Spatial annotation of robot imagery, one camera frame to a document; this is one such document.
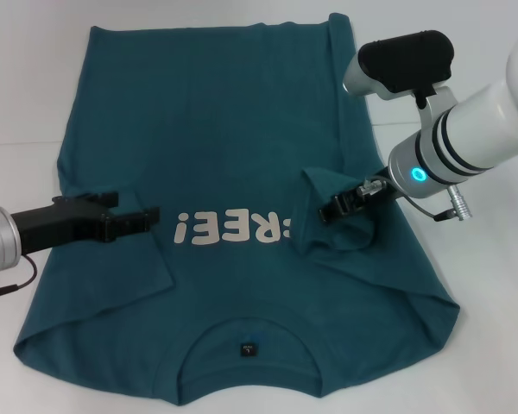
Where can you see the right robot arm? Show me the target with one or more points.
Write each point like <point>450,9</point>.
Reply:
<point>479,129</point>

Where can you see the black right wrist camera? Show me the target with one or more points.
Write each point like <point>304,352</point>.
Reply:
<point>406,60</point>

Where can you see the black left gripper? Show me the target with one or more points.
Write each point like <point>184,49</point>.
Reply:
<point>56,226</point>

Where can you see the teal FREE print t-shirt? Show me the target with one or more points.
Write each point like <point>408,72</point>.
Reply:
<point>220,142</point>

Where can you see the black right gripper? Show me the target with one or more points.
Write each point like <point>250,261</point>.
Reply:
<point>371,201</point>

